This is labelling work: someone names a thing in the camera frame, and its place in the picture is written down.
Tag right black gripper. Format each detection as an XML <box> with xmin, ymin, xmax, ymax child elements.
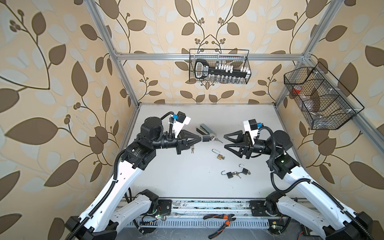
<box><xmin>224</xmin><ymin>130</ymin><xmax>276</xmax><ymax>160</ymax></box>

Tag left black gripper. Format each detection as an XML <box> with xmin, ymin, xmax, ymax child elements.
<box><xmin>149</xmin><ymin>129</ymin><xmax>201</xmax><ymax>156</ymax></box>

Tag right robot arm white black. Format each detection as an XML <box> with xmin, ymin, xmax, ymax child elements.
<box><xmin>224</xmin><ymin>126</ymin><xmax>374</xmax><ymax>240</ymax></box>

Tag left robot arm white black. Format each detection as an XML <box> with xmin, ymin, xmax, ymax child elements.
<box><xmin>66</xmin><ymin>112</ymin><xmax>212</xmax><ymax>240</ymax></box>

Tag brass padlock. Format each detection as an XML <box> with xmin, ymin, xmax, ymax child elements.
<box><xmin>212</xmin><ymin>149</ymin><xmax>225</xmax><ymax>160</ymax></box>

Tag keys between black padlocks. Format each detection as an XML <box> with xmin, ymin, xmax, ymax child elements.
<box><xmin>233</xmin><ymin>172</ymin><xmax>241</xmax><ymax>179</ymax></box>

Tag black socket tool set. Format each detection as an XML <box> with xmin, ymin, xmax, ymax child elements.
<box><xmin>192</xmin><ymin>60</ymin><xmax>251</xmax><ymax>80</ymax></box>

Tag orange black pliers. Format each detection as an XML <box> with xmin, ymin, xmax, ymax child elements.
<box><xmin>203</xmin><ymin>213</ymin><xmax>237</xmax><ymax>240</ymax></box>

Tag red capped item in basket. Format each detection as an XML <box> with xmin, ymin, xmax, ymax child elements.
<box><xmin>292</xmin><ymin>85</ymin><xmax>302</xmax><ymax>96</ymax></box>

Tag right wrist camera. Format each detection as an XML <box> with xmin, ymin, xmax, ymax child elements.
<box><xmin>243</xmin><ymin>119</ymin><xmax>264</xmax><ymax>140</ymax></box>

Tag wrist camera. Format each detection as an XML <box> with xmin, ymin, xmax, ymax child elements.
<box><xmin>243</xmin><ymin>119</ymin><xmax>264</xmax><ymax>140</ymax></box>
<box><xmin>172</xmin><ymin>111</ymin><xmax>191</xmax><ymax>137</ymax></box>

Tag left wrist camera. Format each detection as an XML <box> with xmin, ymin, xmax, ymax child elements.
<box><xmin>172</xmin><ymin>111</ymin><xmax>191</xmax><ymax>137</ymax></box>

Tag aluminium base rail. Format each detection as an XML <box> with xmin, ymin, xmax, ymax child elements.
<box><xmin>136</xmin><ymin>198</ymin><xmax>288</xmax><ymax>230</ymax></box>

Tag back wire basket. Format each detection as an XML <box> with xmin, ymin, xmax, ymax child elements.
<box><xmin>189</xmin><ymin>48</ymin><xmax>252</xmax><ymax>85</ymax></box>

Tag wire basket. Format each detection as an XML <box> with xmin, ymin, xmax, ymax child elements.
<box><xmin>189</xmin><ymin>48</ymin><xmax>252</xmax><ymax>85</ymax></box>
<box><xmin>284</xmin><ymin>62</ymin><xmax>365</xmax><ymax>130</ymax></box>

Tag right wire basket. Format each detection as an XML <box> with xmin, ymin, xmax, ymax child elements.
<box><xmin>284</xmin><ymin>62</ymin><xmax>365</xmax><ymax>130</ymax></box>

